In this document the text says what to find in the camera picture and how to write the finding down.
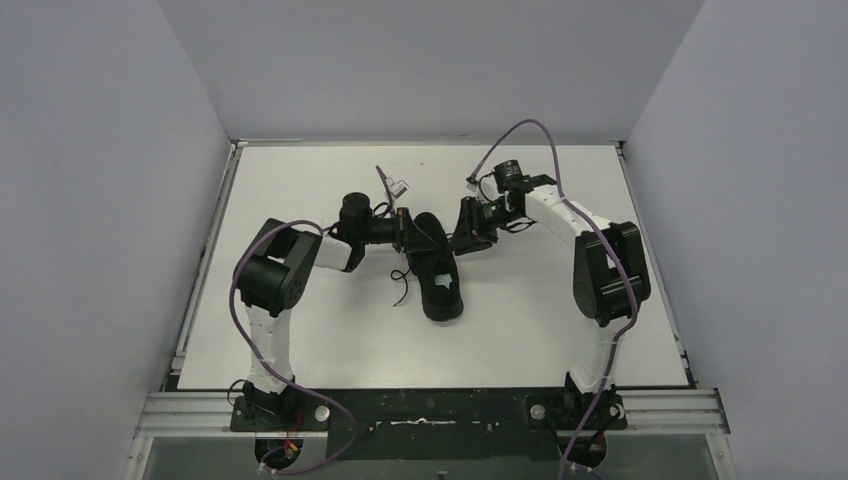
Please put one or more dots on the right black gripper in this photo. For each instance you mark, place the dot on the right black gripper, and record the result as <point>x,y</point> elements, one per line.
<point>472,234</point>

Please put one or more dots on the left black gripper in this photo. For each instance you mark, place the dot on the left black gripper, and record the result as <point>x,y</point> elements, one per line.
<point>403,230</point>

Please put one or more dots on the black shoelace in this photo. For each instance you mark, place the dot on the black shoelace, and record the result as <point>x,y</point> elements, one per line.
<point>401,276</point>

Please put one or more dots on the black sneaker shoe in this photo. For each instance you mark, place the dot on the black sneaker shoe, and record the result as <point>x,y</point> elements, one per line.
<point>437,273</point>

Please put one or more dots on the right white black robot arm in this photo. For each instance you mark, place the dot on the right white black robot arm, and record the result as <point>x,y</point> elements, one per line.
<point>610,277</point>

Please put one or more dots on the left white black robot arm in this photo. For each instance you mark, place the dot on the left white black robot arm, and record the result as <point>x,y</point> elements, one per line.
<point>272,277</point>

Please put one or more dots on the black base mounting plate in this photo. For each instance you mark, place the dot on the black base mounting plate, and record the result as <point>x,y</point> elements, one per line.
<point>430,424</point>

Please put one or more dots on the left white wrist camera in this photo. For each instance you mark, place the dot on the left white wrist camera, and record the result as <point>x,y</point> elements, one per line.
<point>396,188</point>

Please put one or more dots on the aluminium frame rail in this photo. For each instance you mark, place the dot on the aluminium frame rail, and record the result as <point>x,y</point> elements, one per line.
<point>208,414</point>

